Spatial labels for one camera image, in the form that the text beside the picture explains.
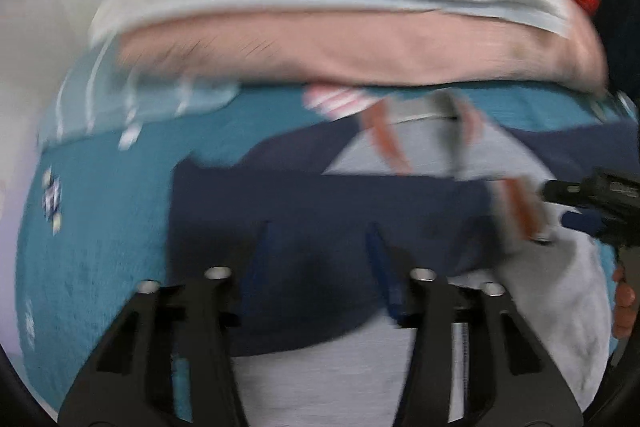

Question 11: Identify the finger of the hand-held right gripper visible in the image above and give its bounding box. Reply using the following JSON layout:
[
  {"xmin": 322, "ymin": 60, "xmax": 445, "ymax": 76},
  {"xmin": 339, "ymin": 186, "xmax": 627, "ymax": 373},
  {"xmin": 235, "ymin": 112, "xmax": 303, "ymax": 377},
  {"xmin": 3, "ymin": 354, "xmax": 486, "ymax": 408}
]
[
  {"xmin": 560, "ymin": 210, "xmax": 608, "ymax": 239},
  {"xmin": 541, "ymin": 179, "xmax": 596, "ymax": 208}
]

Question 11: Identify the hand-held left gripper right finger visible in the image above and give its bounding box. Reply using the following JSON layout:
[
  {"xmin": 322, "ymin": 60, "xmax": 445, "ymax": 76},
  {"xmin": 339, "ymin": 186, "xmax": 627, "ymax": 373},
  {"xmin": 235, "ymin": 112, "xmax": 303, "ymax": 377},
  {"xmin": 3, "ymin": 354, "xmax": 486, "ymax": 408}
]
[{"xmin": 364, "ymin": 221, "xmax": 585, "ymax": 427}]

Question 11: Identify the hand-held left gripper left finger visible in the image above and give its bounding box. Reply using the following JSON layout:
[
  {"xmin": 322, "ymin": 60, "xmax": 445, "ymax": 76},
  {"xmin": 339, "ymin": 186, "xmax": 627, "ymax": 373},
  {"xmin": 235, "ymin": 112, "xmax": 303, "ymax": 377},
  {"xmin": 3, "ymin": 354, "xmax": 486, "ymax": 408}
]
[{"xmin": 57, "ymin": 221, "xmax": 271, "ymax": 427}]

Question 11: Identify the navy and grey sweatshirt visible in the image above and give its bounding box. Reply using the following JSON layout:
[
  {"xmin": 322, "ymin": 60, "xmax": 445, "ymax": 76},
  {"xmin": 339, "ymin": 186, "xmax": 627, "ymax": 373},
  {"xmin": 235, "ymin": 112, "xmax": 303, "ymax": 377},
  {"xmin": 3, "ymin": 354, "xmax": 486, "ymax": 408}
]
[{"xmin": 167, "ymin": 89, "xmax": 640, "ymax": 427}]

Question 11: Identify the person's right hand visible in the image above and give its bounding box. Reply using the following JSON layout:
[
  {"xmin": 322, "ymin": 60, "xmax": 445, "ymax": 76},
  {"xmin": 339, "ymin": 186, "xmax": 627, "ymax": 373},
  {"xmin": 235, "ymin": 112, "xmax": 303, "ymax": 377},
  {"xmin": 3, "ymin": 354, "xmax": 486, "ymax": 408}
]
[{"xmin": 612, "ymin": 266, "xmax": 640, "ymax": 341}]

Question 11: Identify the teal quilted bedspread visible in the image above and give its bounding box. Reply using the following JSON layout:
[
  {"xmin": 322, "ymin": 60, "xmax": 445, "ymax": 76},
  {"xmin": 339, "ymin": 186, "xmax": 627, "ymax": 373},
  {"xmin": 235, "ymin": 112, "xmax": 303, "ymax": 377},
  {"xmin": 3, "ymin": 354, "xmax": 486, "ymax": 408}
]
[{"xmin": 15, "ymin": 77, "xmax": 640, "ymax": 424}]

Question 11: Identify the pink pillow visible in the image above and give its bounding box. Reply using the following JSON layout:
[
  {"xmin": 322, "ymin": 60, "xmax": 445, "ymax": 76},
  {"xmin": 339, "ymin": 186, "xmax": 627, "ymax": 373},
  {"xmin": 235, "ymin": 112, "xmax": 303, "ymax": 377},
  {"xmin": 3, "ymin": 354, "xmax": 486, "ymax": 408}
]
[{"xmin": 117, "ymin": 9, "xmax": 612, "ymax": 96}]

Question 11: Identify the light blue striped pillow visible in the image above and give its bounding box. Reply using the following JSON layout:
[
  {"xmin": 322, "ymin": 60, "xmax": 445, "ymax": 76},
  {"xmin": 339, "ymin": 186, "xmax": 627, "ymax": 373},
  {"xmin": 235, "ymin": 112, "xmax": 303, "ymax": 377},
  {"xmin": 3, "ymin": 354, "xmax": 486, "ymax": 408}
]
[{"xmin": 37, "ymin": 42, "xmax": 239, "ymax": 148}]

